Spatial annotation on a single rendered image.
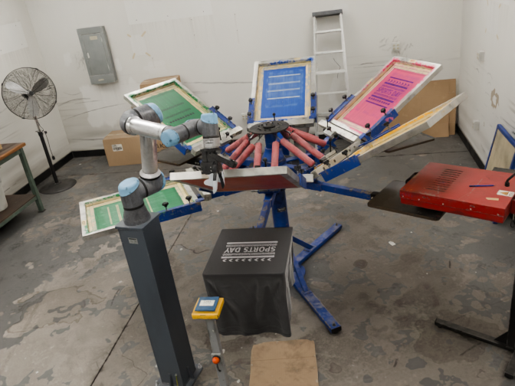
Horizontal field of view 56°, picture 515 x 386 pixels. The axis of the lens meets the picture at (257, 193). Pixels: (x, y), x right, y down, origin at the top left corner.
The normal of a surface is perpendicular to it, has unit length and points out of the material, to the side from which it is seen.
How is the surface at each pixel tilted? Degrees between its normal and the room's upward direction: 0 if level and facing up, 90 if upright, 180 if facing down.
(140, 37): 90
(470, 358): 0
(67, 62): 90
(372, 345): 0
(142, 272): 90
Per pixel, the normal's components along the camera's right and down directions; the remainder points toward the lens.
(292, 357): -0.10, -0.89
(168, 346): -0.35, 0.44
